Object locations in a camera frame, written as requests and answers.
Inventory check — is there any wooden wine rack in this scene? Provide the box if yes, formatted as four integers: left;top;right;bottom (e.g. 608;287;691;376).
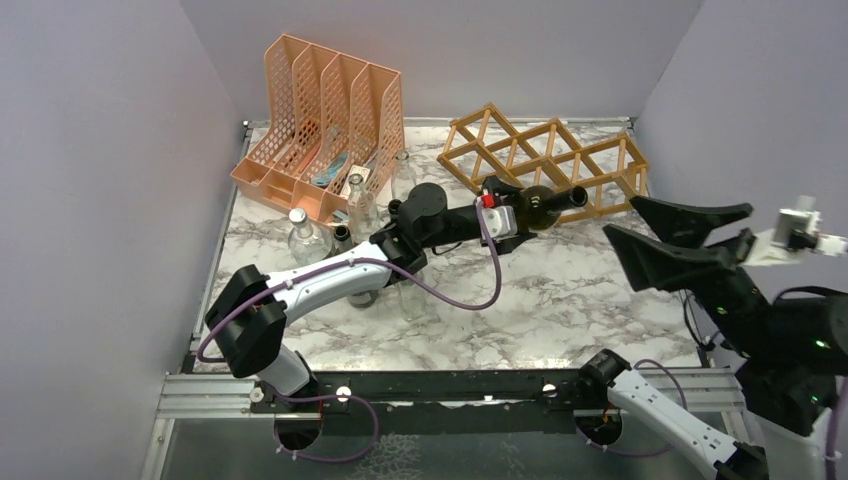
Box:
437;103;650;223

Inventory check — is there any orange plastic file organizer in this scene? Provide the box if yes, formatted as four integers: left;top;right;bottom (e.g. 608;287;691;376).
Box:
231;34;405;225

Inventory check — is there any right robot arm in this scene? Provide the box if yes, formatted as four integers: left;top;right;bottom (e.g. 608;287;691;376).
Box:
576;196;847;479

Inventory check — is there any clear bottle near organizer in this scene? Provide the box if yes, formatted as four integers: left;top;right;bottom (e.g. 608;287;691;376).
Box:
347;173;380;243

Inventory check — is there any clear round bottle silver cap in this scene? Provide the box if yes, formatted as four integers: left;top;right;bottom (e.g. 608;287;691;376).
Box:
287;208;333;266

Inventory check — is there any green wine bottle silver foil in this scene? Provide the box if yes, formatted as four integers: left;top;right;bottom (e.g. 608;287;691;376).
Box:
332;225;355;254

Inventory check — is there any clear square glass bottle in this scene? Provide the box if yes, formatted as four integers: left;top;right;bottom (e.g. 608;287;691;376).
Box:
390;149;417;201

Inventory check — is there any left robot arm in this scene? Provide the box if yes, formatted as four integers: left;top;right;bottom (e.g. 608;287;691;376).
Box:
196;176;527;411

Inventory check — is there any green wine bottle dark neck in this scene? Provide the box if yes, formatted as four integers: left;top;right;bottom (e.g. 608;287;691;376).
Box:
513;185;588;233

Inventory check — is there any clear glass bottle front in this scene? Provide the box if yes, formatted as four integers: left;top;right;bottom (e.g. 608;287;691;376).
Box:
396;279;427;321

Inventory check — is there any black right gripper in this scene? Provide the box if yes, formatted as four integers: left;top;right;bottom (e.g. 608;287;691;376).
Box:
603;191;778;354

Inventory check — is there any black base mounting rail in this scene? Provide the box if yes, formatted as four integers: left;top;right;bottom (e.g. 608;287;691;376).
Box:
249;368;615;436

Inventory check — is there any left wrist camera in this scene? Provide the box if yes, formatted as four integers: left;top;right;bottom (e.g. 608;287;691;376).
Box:
474;196;519;240

